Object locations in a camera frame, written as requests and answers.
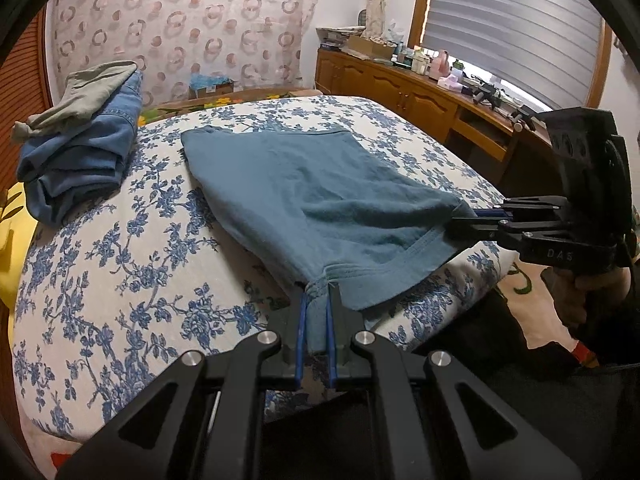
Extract cardboard box with blue cloth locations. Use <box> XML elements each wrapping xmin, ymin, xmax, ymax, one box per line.
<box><xmin>189</xmin><ymin>74</ymin><xmax>234</xmax><ymax>99</ymax></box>

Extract wooden sideboard cabinet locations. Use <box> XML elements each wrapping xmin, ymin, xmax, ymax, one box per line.
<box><xmin>314</xmin><ymin>48</ymin><xmax>562</xmax><ymax>196</ymax></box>

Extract blue floral white quilt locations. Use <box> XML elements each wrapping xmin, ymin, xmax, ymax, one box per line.
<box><xmin>12</xmin><ymin>96</ymin><xmax>501</xmax><ymax>441</ymax></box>

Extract yellow plush toy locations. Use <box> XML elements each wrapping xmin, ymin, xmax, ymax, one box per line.
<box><xmin>0</xmin><ymin>182</ymin><xmax>38</xmax><ymax>310</ymax></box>

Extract blue denim jeans pile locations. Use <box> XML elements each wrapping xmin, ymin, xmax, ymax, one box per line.
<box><xmin>16</xmin><ymin>70</ymin><xmax>142</xmax><ymax>228</ymax></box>

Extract teal blue shorts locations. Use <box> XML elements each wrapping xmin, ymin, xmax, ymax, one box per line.
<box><xmin>181</xmin><ymin>127</ymin><xmax>474</xmax><ymax>353</ymax></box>

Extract grey zebra window blind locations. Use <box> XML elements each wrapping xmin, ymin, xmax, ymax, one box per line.
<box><xmin>422</xmin><ymin>0</ymin><xmax>602</xmax><ymax>108</ymax></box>

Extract person right hand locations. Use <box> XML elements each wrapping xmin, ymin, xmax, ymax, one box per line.
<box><xmin>541</xmin><ymin>268</ymin><xmax>632</xmax><ymax>328</ymax></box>

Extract grey green folded garment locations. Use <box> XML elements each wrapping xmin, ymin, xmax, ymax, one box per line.
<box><xmin>12</xmin><ymin>60</ymin><xmax>138</xmax><ymax>143</ymax></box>

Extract flat cardboard box on sideboard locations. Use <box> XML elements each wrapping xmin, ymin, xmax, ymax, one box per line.
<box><xmin>345</xmin><ymin>35</ymin><xmax>395</xmax><ymax>60</ymax></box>

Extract pink circle pattern curtain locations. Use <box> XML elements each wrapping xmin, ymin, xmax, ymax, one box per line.
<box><xmin>46</xmin><ymin>0</ymin><xmax>318</xmax><ymax>106</ymax></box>

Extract wooden louvered wardrobe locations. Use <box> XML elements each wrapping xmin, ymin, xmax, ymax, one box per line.
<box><xmin>0</xmin><ymin>9</ymin><xmax>52</xmax><ymax>190</ymax></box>

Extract colourful flower blanket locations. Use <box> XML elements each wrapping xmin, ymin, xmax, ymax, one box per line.
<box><xmin>138</xmin><ymin>88</ymin><xmax>322</xmax><ymax>127</ymax></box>

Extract pink bottle on sideboard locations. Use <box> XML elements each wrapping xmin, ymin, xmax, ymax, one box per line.
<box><xmin>428</xmin><ymin>50</ymin><xmax>450</xmax><ymax>80</ymax></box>

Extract black spare gripper device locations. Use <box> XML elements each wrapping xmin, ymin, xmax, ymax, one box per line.
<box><xmin>472</xmin><ymin>84</ymin><xmax>501</xmax><ymax>108</ymax></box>

